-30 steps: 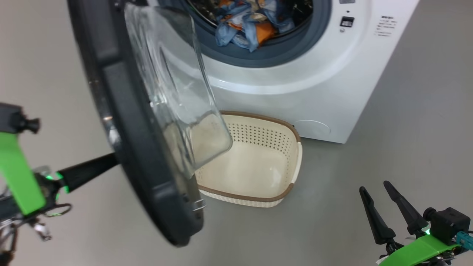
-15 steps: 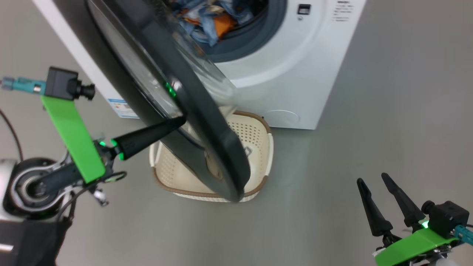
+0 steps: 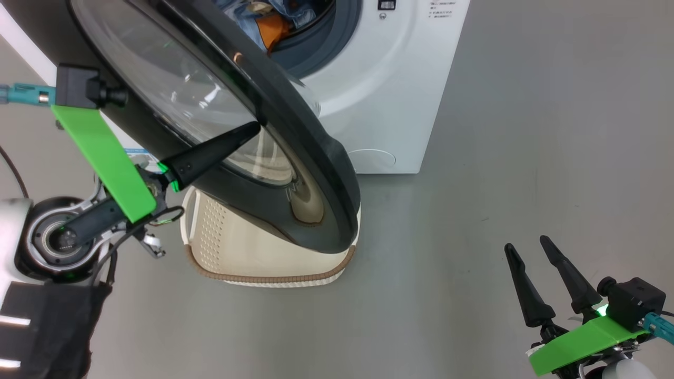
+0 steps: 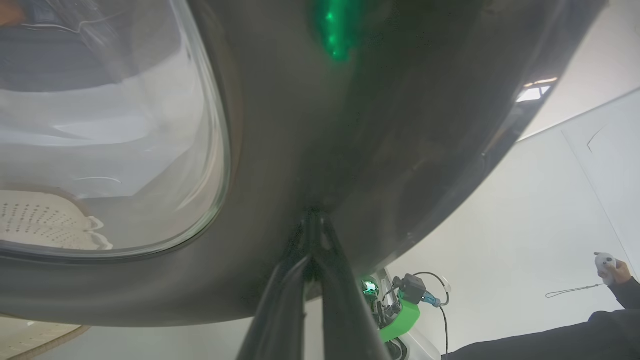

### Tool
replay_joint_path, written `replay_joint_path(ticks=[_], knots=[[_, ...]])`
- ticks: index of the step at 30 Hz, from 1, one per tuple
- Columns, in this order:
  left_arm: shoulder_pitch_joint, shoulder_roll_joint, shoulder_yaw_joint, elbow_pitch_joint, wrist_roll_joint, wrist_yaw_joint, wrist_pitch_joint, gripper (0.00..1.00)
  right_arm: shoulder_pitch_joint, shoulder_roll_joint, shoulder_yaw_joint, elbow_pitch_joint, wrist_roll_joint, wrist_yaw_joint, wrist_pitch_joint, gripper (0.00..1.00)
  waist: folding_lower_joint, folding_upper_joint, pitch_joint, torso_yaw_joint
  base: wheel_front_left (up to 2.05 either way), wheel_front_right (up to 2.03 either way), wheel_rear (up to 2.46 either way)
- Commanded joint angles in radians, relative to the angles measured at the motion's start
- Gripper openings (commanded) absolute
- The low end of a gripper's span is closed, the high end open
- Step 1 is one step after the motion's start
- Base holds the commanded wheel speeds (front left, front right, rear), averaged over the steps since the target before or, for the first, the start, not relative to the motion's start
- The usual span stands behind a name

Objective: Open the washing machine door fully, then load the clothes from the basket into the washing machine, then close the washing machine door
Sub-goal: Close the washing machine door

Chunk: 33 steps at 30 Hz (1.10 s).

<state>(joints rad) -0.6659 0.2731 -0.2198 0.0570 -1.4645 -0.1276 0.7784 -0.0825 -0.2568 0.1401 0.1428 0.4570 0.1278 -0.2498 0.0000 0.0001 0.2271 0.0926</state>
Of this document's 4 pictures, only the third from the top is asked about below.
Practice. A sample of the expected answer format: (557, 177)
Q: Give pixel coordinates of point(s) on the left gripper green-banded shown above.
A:
(105, 158)

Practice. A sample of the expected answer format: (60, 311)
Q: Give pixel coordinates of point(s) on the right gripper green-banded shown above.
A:
(579, 347)

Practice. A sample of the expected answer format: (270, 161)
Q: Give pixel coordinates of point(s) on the dark round glass washer door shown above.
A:
(316, 173)

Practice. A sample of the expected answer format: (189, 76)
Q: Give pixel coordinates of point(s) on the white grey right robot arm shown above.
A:
(618, 371)

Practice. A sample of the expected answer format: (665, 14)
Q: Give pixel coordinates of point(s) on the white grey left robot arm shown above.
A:
(16, 226)

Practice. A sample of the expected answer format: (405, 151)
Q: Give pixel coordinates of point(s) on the cream perforated laundry basket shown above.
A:
(253, 263)

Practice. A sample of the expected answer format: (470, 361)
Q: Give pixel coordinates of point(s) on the grey rubber door gasket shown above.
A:
(326, 47)

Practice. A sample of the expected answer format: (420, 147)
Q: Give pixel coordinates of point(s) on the white front-load washing machine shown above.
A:
(395, 79)

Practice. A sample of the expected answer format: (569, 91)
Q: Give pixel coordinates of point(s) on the black door lock socket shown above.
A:
(386, 4)

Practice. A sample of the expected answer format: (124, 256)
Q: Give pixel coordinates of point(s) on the blue white energy label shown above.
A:
(138, 153)

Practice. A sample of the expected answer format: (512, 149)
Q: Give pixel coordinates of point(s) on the round white filter cover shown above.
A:
(374, 160)

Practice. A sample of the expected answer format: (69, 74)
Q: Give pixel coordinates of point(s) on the black robot body cover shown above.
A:
(47, 331)

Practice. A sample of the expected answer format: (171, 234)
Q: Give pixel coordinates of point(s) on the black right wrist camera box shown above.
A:
(632, 302)

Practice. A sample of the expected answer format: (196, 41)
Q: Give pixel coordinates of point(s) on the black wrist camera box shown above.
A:
(632, 302)
(76, 87)

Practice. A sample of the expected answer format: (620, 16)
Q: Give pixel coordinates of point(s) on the teal right camera connector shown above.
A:
(661, 326)

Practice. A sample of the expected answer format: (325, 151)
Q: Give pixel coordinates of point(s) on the teal camera connector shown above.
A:
(23, 95)
(661, 326)

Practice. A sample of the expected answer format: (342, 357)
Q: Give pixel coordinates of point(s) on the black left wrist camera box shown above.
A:
(76, 87)

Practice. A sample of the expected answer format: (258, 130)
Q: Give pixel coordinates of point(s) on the teal left camera connector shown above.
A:
(23, 95)

